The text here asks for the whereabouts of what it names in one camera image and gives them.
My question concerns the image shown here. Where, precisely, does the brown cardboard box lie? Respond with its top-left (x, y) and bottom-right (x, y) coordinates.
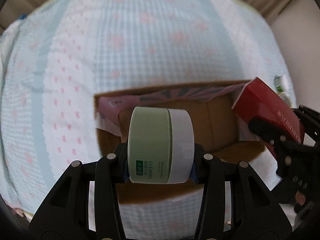
top-left (95, 82), bottom-right (265, 204)

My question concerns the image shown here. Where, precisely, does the white green supplement bottle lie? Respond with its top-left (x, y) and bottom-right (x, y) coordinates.
top-left (274, 75), bottom-right (289, 93)

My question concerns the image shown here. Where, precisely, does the pale green cream jar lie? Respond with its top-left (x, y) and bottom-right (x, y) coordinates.
top-left (127, 107), bottom-right (195, 185)

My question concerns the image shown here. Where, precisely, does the red rectangular carton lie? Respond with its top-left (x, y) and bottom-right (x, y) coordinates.
top-left (232, 77), bottom-right (304, 143)

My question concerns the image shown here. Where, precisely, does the blue pink patterned bedsheet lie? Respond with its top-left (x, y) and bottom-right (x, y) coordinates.
top-left (1, 0), bottom-right (289, 214)

